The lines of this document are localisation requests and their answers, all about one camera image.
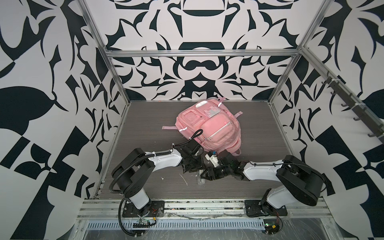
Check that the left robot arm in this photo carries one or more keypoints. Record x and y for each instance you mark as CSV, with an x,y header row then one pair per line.
x,y
130,176

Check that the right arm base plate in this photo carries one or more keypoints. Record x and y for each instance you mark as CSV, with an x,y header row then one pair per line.
x,y
259,208

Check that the aluminium cage frame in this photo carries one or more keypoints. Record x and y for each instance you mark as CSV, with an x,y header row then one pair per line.
x,y
268,59

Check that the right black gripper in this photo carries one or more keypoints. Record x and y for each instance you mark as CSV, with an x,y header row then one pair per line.
x,y
208,170

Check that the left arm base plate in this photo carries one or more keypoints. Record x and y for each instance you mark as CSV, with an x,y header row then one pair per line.
x,y
151,209

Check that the white cable duct strip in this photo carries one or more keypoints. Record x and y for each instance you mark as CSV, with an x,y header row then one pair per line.
x,y
184,224

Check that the wall hook rail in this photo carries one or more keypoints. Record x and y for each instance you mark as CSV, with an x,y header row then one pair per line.
x,y
361,110

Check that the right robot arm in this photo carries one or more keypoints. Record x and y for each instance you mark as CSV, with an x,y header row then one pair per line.
x,y
300,182

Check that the clear plastic packet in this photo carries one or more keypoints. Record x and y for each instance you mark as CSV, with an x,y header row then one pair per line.
x,y
200,180

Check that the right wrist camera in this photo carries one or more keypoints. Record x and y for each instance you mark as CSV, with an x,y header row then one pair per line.
x,y
211,157

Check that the pink student backpack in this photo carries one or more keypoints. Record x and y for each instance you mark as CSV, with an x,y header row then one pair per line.
x,y
221,129

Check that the green lit circuit board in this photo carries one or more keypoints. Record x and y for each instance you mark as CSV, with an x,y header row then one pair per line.
x,y
272,227

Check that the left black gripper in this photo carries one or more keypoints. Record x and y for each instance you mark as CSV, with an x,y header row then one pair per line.
x,y
200,166

